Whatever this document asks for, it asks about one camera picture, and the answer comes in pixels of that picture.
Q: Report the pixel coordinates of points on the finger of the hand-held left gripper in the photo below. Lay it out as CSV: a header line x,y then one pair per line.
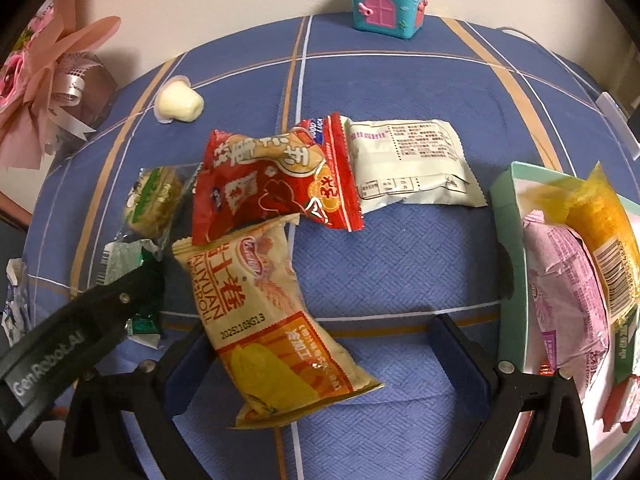
x,y
135,295

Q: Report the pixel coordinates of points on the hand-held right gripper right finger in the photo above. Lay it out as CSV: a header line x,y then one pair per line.
x,y
455,360

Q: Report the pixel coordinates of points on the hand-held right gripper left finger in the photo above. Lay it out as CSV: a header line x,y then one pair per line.
x,y
187,385

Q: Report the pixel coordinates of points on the yellow egg roll packet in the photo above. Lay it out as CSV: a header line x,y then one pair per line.
x,y
270,340

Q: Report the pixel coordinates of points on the green clear biscuit packet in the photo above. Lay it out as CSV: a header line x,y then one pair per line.
x,y
152,200

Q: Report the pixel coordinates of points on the teal rimmed white tray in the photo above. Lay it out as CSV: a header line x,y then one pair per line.
x,y
510,240

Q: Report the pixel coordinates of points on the pink snack packet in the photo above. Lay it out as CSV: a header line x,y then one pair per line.
x,y
565,285

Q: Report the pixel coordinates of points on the red snack packet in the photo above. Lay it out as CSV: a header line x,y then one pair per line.
x,y
260,185

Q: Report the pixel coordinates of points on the white jelly cup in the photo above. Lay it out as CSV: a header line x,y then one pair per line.
x,y
177,102

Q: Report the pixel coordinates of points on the yellow jelly packet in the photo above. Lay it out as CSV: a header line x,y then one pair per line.
x,y
600,220

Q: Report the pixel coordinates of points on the cream snack packet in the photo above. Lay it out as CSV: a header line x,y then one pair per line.
x,y
410,160

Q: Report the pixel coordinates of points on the crumpled blue white wrapper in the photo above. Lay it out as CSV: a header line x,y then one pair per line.
x,y
15,310

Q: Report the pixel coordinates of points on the pink flower bouquet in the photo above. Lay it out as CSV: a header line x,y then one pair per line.
x,y
45,65

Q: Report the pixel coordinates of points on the white power strip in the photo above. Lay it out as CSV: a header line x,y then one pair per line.
x,y
617,112

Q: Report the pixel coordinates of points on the teal toy house box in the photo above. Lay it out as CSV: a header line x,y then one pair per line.
x,y
385,5

